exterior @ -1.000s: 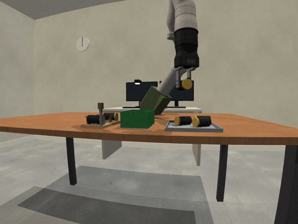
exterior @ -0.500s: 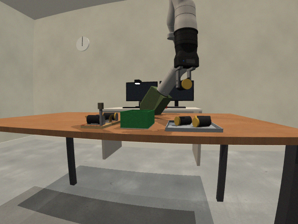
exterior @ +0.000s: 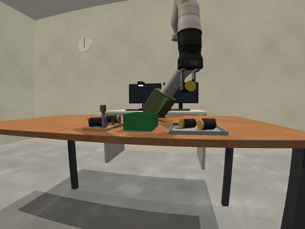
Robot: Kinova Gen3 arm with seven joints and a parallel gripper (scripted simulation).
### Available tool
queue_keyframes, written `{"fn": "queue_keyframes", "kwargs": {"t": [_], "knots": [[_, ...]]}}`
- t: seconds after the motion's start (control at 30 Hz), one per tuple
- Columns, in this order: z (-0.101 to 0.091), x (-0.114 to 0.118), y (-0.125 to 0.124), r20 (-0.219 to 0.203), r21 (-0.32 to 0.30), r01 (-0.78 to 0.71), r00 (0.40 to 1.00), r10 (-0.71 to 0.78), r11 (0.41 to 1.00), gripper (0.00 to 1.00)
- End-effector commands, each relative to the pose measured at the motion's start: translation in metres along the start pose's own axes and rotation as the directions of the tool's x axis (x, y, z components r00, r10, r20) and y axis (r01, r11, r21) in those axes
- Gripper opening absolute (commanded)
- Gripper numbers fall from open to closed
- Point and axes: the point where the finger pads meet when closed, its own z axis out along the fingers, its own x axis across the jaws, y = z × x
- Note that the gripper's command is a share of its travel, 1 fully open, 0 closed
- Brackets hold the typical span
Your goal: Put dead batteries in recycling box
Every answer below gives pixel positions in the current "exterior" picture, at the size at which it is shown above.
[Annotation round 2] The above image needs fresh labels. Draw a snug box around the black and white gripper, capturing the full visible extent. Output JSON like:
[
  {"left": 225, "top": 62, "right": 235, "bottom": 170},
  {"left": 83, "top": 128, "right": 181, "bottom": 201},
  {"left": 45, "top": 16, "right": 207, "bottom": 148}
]
[{"left": 172, "top": 13, "right": 203, "bottom": 90}]

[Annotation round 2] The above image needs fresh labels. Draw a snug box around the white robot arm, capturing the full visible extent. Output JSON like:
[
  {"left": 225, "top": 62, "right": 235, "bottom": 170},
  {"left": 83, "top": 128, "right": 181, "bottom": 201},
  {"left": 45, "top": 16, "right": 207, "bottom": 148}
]
[{"left": 161, "top": 0, "right": 200, "bottom": 98}]

